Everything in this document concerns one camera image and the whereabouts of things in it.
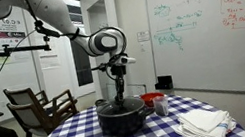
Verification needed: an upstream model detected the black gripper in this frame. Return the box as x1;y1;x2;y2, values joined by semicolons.
109;62;133;105

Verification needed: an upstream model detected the glass pot lid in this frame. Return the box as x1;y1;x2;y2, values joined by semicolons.
95;93;147;119

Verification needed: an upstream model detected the black cooking pot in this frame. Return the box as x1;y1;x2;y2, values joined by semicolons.
94;90;160;137

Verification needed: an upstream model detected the red bowl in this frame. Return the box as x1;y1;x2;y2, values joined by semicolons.
140;90;168;110

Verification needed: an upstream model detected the dark window panel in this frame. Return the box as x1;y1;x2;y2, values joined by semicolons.
70;37;95;87

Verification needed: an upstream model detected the black eraser box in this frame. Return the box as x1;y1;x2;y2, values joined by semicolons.
153;73;175;93

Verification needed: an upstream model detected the clear plastic measuring cup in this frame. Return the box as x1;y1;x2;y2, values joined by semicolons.
151;94;171;119

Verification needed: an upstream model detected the small door sign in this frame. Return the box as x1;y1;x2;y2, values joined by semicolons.
135;29;152;43

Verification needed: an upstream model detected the white door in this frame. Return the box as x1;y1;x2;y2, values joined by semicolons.
112;0;165;98

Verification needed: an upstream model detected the folded white towel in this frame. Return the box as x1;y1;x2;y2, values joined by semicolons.
171;102;240;137

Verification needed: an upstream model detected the wooden armchair grey cushion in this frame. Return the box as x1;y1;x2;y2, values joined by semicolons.
2;77;76;117
5;87;85;137

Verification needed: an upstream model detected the whiteboard with writing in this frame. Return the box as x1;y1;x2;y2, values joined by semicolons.
143;0;245;110

